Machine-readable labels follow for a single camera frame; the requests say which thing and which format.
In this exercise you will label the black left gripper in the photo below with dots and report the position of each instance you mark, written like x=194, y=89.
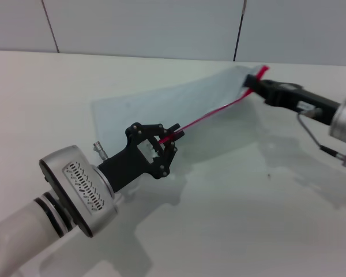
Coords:
x=132, y=164

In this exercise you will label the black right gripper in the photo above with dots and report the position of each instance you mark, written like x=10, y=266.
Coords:
x=300, y=99

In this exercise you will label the clear document bag red zipper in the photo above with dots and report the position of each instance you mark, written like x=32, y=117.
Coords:
x=176, y=98

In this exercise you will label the thin black vertical rod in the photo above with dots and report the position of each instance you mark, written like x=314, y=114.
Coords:
x=238, y=34

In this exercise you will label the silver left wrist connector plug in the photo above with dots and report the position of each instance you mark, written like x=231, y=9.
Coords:
x=101, y=150

